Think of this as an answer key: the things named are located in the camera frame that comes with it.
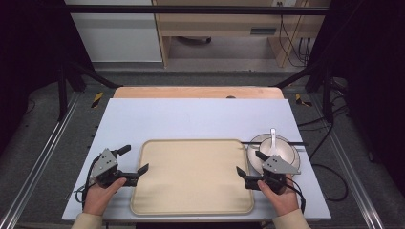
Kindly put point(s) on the yellow black tape strip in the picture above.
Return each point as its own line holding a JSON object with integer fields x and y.
{"x": 97, "y": 99}
{"x": 301, "y": 100}

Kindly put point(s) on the black metal stand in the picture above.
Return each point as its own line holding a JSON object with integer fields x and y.
{"x": 63, "y": 92}
{"x": 326, "y": 92}

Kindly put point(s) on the black horizontal frame bar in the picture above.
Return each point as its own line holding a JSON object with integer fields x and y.
{"x": 191, "y": 9}

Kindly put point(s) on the dark curtain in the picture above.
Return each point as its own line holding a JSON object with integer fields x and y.
{"x": 369, "y": 79}
{"x": 28, "y": 57}

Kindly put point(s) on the white bowl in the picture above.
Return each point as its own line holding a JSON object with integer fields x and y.
{"x": 283, "y": 149}

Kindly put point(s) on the black object under desk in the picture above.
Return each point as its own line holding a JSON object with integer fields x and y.
{"x": 194, "y": 40}

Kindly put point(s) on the wooden desk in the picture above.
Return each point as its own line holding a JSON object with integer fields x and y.
{"x": 223, "y": 28}

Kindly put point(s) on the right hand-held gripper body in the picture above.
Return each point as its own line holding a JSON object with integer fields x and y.
{"x": 277, "y": 166}

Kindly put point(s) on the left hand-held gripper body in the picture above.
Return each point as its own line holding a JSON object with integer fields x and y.
{"x": 104, "y": 162}

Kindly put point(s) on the person's left hand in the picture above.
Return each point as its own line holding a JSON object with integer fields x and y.
{"x": 97, "y": 198}

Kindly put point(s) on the white ceramic spoon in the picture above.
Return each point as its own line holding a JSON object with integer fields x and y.
{"x": 273, "y": 141}

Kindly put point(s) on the silver metal pan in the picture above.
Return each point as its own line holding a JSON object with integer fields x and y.
{"x": 253, "y": 156}

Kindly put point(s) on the beige rectangular tray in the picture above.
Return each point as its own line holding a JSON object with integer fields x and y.
{"x": 191, "y": 178}

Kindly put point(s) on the aluminium floor rail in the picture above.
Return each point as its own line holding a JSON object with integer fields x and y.
{"x": 38, "y": 162}
{"x": 350, "y": 171}

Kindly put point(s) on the black chopstick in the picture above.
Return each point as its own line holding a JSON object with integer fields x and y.
{"x": 251, "y": 142}

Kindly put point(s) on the white cabinet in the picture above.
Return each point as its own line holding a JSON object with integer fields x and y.
{"x": 117, "y": 35}

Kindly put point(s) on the person's right hand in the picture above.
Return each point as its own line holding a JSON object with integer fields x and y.
{"x": 283, "y": 200}

